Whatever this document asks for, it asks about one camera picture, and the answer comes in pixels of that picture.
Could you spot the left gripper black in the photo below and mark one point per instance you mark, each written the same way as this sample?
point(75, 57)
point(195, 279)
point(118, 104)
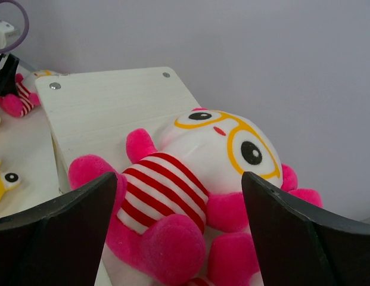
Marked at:
point(8, 69)

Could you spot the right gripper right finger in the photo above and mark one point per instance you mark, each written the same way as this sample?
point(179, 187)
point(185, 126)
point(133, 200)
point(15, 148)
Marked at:
point(298, 243)

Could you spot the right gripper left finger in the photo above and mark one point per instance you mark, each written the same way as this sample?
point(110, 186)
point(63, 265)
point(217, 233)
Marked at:
point(60, 241)

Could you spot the pink plush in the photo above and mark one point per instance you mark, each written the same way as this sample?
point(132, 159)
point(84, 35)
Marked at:
point(25, 98)
point(232, 261)
point(182, 192)

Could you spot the white two-tier shelf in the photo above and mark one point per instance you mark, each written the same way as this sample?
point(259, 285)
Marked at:
point(92, 113)

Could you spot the pink plush at table back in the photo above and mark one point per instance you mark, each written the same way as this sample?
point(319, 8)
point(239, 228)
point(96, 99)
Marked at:
point(25, 98)

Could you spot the yellow plush centre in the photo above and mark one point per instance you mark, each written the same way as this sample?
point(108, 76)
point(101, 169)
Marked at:
point(8, 181)

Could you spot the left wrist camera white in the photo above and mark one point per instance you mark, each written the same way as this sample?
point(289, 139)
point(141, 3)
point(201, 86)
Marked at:
point(8, 34)

